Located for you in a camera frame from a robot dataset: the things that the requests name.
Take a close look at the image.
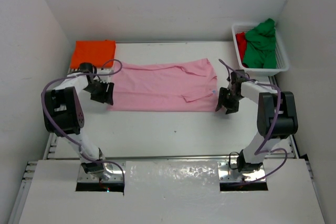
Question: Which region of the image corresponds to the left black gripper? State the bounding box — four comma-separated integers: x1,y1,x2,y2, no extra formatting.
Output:
83,80,113,105

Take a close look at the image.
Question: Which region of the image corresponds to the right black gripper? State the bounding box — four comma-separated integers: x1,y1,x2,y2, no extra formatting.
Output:
216,87,244,114

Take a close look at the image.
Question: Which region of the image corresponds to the orange t shirt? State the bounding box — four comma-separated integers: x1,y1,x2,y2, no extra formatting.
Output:
70,40,116,69

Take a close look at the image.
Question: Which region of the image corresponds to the pink t shirt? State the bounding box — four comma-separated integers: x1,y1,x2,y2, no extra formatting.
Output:
108,58,217,112

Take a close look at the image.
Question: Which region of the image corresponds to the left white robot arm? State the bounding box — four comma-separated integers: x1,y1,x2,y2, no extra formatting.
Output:
41,62,114,182

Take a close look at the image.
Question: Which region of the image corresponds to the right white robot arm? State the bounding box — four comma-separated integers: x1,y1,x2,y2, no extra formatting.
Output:
215,70,298,173

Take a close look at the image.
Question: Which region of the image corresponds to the green t shirt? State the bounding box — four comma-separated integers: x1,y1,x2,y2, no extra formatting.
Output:
243,18,277,69

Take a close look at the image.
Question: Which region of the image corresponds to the red t shirt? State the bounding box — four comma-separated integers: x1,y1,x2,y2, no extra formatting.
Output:
235,32,247,63

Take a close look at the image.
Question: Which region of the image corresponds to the white plastic laundry basket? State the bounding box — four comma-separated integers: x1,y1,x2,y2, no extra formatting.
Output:
232,18,289,76

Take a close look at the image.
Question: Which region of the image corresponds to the white front cover board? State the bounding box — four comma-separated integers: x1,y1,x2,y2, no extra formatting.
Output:
20,159,324,223

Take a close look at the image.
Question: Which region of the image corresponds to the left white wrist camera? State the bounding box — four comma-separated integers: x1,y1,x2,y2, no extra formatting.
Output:
97,69,114,78

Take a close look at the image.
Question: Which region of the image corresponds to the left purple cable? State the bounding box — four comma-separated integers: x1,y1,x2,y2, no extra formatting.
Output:
40,59,126,183

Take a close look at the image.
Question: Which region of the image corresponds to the purple cable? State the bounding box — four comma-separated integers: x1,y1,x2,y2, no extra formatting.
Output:
40,59,126,183
218,58,288,184

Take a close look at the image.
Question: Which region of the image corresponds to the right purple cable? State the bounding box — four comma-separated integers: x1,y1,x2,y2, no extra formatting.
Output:
218,58,288,184

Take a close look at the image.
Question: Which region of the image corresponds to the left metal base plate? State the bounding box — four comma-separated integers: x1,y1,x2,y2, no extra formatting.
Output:
77,163,125,184

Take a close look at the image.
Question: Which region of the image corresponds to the metal base plate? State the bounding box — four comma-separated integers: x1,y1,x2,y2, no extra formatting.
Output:
217,159,266,184
77,163,125,184

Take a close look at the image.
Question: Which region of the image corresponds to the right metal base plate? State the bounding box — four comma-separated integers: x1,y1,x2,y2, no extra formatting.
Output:
217,159,266,184

